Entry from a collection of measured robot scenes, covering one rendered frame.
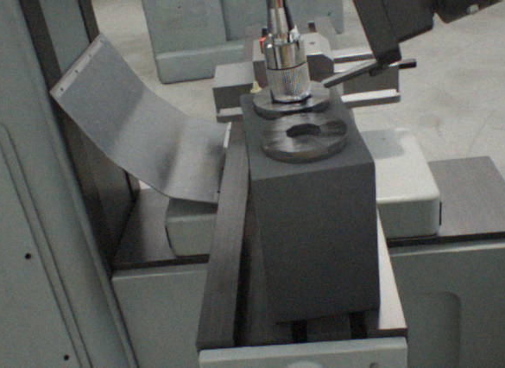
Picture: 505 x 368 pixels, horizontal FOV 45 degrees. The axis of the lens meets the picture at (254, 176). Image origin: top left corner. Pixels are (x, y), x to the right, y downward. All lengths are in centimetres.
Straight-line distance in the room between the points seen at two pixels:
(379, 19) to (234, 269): 35
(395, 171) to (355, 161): 57
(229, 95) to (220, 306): 52
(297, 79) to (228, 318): 28
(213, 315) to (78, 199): 45
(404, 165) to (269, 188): 62
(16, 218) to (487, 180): 89
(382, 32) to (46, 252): 72
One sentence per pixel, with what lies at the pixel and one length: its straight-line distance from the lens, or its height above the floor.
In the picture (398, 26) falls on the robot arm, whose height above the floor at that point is 121.
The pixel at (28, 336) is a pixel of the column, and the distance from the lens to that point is 125.
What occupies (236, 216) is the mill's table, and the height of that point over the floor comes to 93.
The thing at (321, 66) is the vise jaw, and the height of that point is 102.
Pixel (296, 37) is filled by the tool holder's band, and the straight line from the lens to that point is 68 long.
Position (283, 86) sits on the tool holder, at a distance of 68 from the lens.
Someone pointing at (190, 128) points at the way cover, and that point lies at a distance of 128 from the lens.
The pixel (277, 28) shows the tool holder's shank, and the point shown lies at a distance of 67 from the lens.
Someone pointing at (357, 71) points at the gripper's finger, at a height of 117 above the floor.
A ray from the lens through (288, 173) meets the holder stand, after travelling 57.
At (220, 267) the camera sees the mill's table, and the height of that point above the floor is 93.
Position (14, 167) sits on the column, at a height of 99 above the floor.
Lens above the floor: 140
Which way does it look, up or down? 30 degrees down
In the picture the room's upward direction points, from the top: 9 degrees counter-clockwise
